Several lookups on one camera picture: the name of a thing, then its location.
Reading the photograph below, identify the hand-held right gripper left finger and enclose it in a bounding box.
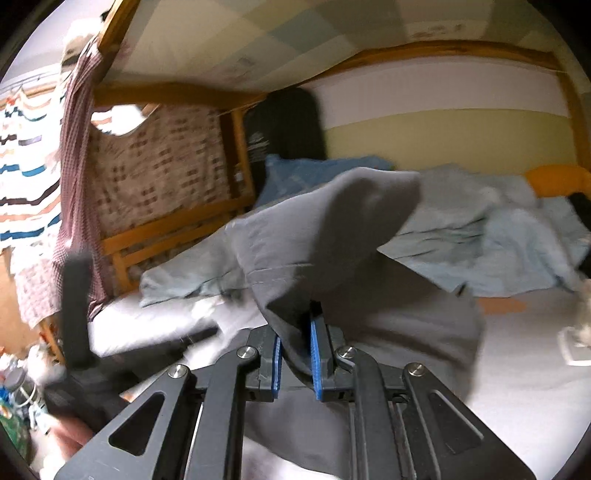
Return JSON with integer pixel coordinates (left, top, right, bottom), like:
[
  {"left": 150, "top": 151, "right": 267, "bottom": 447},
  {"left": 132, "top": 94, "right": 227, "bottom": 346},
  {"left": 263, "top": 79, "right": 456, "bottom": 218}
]
[{"left": 53, "top": 328, "right": 283, "bottom": 480}]

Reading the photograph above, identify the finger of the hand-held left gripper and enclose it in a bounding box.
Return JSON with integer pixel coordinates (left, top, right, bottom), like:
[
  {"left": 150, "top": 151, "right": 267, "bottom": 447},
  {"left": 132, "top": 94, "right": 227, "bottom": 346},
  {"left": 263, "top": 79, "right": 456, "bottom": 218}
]
[{"left": 62, "top": 251, "right": 93, "bottom": 367}]

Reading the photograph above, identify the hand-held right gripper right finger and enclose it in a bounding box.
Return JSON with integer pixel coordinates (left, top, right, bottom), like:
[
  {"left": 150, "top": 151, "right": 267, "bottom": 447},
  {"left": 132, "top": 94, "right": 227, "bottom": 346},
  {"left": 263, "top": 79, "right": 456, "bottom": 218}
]
[{"left": 309, "top": 302, "right": 539, "bottom": 480}]

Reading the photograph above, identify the grey jacket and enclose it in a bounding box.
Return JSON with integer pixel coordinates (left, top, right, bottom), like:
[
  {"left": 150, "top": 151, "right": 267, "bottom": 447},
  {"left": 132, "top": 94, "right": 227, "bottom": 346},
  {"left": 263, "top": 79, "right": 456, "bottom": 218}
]
[{"left": 88, "top": 167, "right": 485, "bottom": 480}]

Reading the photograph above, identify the person's left hand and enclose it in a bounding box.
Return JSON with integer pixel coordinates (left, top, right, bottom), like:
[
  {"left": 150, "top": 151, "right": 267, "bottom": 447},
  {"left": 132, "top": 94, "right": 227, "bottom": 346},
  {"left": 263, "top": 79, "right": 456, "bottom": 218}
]
[{"left": 46, "top": 415, "right": 99, "bottom": 462}]

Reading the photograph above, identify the pink patterned cloth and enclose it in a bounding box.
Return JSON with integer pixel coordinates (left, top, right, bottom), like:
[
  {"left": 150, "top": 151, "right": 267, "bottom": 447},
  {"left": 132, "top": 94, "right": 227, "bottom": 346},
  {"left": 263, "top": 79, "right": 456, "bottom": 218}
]
[{"left": 16, "top": 258, "right": 61, "bottom": 324}]

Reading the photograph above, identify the white striped cloth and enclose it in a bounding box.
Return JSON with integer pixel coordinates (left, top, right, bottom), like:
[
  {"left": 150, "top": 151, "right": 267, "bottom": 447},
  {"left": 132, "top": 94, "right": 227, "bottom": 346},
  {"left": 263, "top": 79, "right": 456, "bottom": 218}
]
[{"left": 0, "top": 85, "right": 65, "bottom": 250}]

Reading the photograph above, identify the red checked shirt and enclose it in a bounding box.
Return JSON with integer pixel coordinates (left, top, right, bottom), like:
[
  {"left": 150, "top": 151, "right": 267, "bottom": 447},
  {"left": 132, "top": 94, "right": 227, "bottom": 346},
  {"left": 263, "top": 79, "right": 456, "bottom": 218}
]
[{"left": 51, "top": 44, "right": 114, "bottom": 319}]

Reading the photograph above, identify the brown patterned curtain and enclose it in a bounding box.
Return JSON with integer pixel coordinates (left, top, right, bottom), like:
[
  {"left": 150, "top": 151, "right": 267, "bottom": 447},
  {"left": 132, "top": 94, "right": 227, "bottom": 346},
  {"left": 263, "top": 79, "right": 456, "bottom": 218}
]
[{"left": 90, "top": 104, "right": 245, "bottom": 273}]

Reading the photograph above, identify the blue pillow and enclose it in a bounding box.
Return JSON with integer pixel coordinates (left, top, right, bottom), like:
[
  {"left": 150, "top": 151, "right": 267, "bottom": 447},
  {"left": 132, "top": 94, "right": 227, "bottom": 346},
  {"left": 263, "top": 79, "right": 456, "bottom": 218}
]
[{"left": 254, "top": 154, "right": 395, "bottom": 208}]

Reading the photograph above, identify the light blue duvet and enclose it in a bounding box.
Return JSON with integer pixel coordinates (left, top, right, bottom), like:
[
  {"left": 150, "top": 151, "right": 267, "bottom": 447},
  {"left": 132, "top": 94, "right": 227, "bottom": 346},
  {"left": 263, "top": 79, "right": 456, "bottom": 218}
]
[{"left": 139, "top": 164, "right": 591, "bottom": 308}]

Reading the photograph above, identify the black hanging garment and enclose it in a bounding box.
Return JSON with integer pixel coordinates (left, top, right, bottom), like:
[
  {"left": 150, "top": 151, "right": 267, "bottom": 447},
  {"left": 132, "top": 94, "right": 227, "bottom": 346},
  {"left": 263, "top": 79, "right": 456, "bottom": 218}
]
[{"left": 242, "top": 88, "right": 326, "bottom": 195}]

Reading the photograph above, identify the white sweatshirt with black print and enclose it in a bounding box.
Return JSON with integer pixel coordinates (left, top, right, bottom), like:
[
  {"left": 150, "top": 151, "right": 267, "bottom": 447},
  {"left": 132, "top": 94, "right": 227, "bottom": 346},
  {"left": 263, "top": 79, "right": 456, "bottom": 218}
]
[{"left": 556, "top": 277, "right": 591, "bottom": 367}]

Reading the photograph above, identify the orange pillow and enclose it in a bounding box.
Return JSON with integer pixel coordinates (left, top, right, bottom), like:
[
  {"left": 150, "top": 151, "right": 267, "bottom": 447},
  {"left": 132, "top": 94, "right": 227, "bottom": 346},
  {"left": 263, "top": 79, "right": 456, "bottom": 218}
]
[{"left": 524, "top": 165, "right": 591, "bottom": 197}]

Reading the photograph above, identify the black jacket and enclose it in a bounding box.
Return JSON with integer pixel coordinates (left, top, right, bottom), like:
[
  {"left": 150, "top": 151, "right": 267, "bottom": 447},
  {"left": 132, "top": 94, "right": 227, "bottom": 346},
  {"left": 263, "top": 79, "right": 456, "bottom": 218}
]
[{"left": 568, "top": 191, "right": 591, "bottom": 217}]

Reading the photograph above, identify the wooden bunk bed frame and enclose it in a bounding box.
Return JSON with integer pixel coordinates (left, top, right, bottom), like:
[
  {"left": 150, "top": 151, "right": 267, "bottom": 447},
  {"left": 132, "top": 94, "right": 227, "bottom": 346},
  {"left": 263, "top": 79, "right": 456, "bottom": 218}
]
[{"left": 41, "top": 0, "right": 587, "bottom": 361}]

